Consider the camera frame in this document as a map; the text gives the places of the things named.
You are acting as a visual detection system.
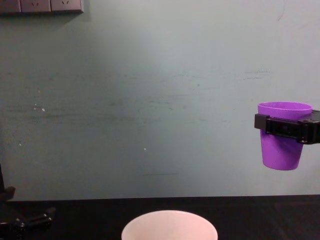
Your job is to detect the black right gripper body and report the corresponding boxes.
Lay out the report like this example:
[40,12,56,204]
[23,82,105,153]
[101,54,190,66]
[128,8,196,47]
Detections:
[299,109,320,146]

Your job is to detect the purple plastic cup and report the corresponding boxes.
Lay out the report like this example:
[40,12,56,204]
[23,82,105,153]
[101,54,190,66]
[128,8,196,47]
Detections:
[257,101,313,171]

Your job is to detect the black table cloth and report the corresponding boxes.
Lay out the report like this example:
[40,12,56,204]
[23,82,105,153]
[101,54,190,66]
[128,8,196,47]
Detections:
[0,194,320,240]

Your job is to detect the grey wall socket panel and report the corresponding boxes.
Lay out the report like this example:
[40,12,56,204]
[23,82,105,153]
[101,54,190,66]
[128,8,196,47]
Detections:
[0,0,84,17]

